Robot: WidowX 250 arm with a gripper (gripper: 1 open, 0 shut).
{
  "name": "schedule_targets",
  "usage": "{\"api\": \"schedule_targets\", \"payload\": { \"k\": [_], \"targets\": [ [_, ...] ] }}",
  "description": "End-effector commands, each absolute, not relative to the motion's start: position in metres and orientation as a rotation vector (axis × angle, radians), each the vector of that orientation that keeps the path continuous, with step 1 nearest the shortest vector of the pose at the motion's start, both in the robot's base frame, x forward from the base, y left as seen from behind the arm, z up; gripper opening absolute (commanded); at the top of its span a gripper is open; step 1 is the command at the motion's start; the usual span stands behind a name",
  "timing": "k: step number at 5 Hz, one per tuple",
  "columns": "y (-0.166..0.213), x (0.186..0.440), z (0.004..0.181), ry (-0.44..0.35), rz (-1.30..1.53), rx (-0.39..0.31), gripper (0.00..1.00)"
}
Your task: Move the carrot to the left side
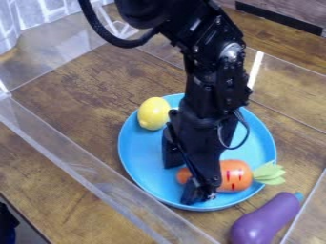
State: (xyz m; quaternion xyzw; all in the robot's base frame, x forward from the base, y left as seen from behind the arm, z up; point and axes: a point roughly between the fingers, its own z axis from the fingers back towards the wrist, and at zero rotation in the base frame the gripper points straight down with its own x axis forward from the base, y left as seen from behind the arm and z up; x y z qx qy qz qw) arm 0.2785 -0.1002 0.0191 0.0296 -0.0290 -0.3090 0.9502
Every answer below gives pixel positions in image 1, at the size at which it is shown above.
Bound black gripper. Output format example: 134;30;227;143
161;98;239;205

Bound orange toy carrot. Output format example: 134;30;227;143
176;159;287;194

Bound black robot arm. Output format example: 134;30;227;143
116;0;251;205

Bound blue round plate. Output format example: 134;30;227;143
117;92;277;212

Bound yellow toy lemon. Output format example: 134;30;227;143
137;97;170;131

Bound purple toy eggplant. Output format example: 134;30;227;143
229;192;304;244

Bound clear acrylic enclosure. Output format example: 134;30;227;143
0;11;326;244

